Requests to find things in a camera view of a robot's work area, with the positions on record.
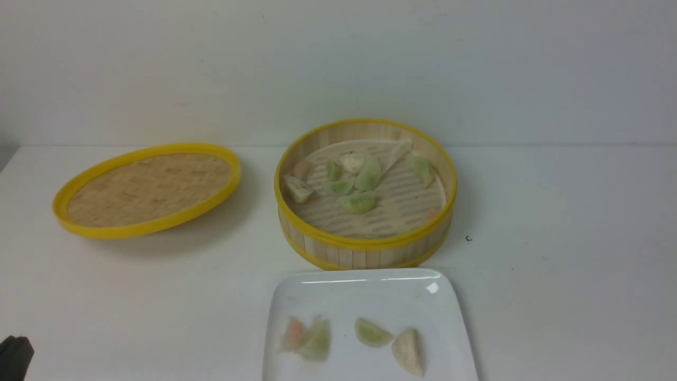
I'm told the yellow rimmed bamboo steamer lid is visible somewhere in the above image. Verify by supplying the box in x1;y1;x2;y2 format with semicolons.
52;143;242;240

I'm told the green dumpling basket front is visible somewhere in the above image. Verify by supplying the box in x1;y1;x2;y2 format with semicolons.
336;191;377;215

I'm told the green dumpling centre left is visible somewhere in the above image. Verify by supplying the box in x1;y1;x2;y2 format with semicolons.
325;177;354;198

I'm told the white square plate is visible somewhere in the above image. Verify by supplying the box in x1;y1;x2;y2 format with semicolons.
261;268;479;380

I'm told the pink dumpling basket front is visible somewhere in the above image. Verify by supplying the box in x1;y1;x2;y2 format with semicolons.
279;316;307;352

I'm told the green dumpling at basket right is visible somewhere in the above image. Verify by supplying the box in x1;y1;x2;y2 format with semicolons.
409;155;437;188

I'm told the green dumpling on plate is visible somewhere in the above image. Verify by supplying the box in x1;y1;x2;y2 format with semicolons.
295;316;331;362
354;317;394;349

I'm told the yellow rimmed bamboo steamer basket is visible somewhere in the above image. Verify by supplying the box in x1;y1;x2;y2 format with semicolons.
274;119;459;270

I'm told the green dumpling on plate left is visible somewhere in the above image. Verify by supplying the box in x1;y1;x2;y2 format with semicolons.
295;316;331;362

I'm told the white mesh steamer liner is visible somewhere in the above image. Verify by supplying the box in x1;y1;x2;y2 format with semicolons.
280;139;447;239

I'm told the green dumpling on plate right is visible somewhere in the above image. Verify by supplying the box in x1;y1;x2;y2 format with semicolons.
354;317;394;349

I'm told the small green dumpling upper left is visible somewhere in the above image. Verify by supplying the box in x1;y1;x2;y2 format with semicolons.
325;161;343;182

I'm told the white dumpling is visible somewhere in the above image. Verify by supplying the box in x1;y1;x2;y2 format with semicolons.
391;328;425;378
282;175;314;204
338;152;366;175

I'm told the white dumpling at basket top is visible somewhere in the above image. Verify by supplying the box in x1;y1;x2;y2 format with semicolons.
338;152;366;175

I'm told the large green dumpling centre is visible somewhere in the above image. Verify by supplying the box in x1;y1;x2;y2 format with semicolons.
354;157;382;191

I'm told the pink dumpling at basket left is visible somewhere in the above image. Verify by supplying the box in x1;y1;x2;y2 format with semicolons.
292;159;314;181

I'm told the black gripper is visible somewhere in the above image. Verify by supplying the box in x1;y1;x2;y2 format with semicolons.
1;335;34;381

